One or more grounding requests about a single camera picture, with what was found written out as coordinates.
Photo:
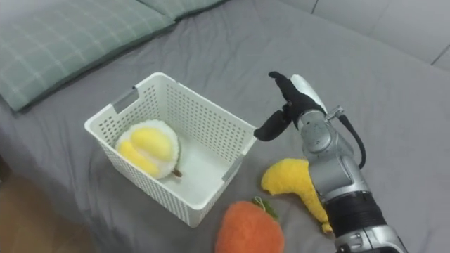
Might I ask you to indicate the durian soft toy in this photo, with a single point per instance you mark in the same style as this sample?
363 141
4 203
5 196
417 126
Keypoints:
151 147

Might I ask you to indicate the white perforated plastic basket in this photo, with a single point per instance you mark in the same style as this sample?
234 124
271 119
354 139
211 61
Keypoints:
207 116

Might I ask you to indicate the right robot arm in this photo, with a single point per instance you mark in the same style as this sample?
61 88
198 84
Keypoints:
330 165

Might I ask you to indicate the green checked pillow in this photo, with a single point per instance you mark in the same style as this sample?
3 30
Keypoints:
183 7
70 45

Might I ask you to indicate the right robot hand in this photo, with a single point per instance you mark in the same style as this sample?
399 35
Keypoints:
299 98

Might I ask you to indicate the grey bed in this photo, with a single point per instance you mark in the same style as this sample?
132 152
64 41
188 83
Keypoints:
246 52

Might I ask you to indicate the yellow banana soft toy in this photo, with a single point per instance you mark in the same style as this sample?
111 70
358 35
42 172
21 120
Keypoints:
288 177

